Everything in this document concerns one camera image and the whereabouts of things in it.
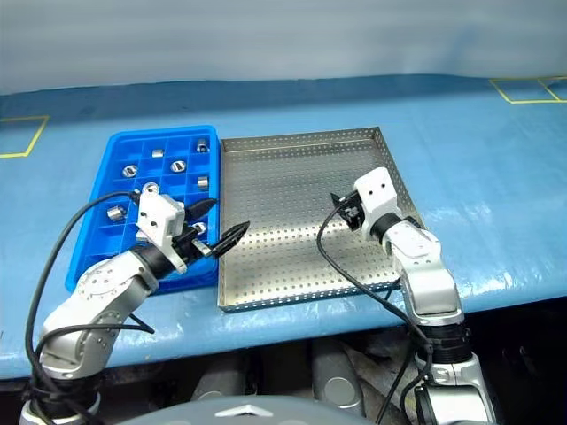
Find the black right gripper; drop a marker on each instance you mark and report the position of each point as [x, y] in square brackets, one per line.
[353, 212]

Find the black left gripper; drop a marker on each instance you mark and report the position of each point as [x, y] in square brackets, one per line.
[188, 245]

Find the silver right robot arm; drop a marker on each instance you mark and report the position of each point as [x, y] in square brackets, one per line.
[425, 270]

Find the perforated steel tray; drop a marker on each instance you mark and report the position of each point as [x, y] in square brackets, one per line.
[283, 252]

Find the blue compartment plastic tray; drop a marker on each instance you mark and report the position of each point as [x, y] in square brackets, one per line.
[99, 253]

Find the crumpled pale plastic sheet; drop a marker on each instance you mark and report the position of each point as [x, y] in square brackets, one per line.
[381, 367]

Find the grey rounded part with disc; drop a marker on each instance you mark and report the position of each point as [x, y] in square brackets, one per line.
[339, 380]

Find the grey rounded robot torso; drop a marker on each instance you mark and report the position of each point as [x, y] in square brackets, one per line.
[252, 411]

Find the yellow tape double square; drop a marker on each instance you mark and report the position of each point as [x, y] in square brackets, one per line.
[527, 90]

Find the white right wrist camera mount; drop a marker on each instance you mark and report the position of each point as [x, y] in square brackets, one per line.
[376, 195]

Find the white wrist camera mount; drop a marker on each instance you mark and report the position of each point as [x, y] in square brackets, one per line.
[159, 221]
[376, 195]

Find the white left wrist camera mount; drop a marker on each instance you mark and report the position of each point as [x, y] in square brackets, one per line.
[159, 221]

